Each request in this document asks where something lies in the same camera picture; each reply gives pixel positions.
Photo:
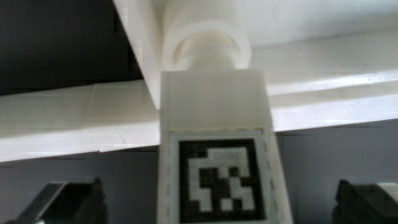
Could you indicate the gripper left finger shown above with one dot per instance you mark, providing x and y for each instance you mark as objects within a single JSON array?
[{"x": 68, "y": 204}]

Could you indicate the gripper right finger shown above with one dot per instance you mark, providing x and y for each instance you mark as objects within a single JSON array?
[{"x": 366, "y": 203}]

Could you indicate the white table leg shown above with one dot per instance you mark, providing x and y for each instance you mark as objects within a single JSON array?
[{"x": 220, "y": 178}]

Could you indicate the white square tabletop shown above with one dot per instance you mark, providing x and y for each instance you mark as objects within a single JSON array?
[{"x": 320, "y": 43}]

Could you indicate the white U-shaped obstacle fence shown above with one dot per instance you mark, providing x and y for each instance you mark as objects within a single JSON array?
[{"x": 98, "y": 118}]

